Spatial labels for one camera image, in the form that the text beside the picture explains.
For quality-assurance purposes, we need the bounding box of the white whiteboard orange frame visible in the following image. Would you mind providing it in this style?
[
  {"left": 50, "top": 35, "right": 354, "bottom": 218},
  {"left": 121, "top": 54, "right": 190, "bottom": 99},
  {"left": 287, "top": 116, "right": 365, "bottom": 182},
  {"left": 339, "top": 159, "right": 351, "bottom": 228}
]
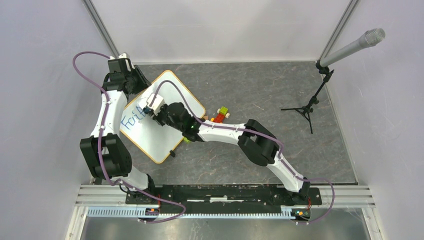
[{"left": 120, "top": 70, "right": 206, "bottom": 164}]

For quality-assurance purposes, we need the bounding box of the blue whiteboard eraser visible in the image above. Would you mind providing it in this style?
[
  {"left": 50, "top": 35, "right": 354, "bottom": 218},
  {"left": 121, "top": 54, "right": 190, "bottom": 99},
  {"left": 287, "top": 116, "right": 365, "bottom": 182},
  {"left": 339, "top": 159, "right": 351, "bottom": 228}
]
[{"left": 143, "top": 106, "right": 154, "bottom": 116}]

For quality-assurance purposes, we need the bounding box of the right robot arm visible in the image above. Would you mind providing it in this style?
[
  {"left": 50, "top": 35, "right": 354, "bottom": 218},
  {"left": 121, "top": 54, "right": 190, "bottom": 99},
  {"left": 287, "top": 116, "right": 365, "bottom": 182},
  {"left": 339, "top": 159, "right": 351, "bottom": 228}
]
[{"left": 148, "top": 102, "right": 311, "bottom": 204}]

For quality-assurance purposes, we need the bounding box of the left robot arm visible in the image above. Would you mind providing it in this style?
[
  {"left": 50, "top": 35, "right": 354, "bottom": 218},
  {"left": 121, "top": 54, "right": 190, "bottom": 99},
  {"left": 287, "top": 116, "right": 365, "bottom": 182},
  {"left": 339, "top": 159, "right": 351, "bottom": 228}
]
[{"left": 79, "top": 58, "right": 157, "bottom": 204}]

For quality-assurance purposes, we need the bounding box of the red lego toy car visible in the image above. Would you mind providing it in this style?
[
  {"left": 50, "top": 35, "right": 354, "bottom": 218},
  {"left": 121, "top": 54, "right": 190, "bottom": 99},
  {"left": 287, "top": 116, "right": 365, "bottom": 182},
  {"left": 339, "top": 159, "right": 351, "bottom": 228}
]
[{"left": 210, "top": 106, "right": 230, "bottom": 123}]

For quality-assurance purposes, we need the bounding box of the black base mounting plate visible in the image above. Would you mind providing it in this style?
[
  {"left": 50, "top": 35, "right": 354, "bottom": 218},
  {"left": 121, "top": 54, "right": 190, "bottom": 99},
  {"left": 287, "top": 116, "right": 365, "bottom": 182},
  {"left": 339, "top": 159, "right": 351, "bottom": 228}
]
[{"left": 125, "top": 184, "right": 323, "bottom": 215}]

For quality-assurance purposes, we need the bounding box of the black microphone tripod stand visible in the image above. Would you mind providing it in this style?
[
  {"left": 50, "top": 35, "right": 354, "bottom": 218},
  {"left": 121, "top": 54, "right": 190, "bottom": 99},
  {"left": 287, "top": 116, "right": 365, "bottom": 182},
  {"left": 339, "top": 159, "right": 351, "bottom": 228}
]
[{"left": 280, "top": 62, "right": 334, "bottom": 134}]

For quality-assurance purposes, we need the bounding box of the grey microphone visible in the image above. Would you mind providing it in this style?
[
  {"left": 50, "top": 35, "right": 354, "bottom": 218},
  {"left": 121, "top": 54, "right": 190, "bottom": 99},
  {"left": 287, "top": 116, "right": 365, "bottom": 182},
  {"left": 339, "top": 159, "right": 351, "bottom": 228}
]
[{"left": 315, "top": 28, "right": 386, "bottom": 69}]

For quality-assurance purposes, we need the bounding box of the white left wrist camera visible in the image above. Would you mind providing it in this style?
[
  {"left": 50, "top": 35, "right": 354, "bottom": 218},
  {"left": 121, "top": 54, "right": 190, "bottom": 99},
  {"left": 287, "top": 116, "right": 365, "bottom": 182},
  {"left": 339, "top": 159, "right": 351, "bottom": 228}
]
[{"left": 107, "top": 52, "right": 135, "bottom": 74}]

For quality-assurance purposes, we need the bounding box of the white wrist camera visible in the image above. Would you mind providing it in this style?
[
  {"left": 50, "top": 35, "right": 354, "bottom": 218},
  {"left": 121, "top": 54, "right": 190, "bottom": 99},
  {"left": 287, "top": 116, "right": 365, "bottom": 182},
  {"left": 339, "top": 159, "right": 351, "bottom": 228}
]
[
  {"left": 146, "top": 93, "right": 165, "bottom": 115},
  {"left": 107, "top": 52, "right": 135, "bottom": 74}
]

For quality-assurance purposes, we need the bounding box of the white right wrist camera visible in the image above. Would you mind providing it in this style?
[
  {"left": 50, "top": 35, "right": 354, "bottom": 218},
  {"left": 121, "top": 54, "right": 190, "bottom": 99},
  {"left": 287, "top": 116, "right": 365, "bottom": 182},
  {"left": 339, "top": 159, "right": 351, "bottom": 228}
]
[{"left": 146, "top": 93, "right": 165, "bottom": 115}]

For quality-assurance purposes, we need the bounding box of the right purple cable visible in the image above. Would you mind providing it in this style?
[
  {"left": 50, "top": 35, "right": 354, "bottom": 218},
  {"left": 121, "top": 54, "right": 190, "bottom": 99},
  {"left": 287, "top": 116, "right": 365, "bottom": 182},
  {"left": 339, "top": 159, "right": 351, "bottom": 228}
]
[{"left": 149, "top": 79, "right": 336, "bottom": 226}]

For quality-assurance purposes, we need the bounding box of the purple cable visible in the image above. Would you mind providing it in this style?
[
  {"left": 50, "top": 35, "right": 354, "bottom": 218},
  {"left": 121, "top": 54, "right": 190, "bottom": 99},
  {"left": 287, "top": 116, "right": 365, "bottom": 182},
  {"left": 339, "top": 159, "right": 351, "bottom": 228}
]
[
  {"left": 149, "top": 79, "right": 336, "bottom": 226},
  {"left": 72, "top": 51, "right": 187, "bottom": 225}
]

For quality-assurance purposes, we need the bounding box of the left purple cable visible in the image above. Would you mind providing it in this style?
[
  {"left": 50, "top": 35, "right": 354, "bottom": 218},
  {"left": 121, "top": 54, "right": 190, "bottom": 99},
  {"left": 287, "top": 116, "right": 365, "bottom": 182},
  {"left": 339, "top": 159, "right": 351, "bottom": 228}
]
[{"left": 72, "top": 51, "right": 187, "bottom": 225}]

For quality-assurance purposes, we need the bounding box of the grey slotted cable duct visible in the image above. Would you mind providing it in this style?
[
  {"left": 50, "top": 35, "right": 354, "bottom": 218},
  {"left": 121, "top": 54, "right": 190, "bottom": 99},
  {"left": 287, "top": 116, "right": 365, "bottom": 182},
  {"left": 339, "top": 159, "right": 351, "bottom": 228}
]
[{"left": 86, "top": 206, "right": 311, "bottom": 221}]

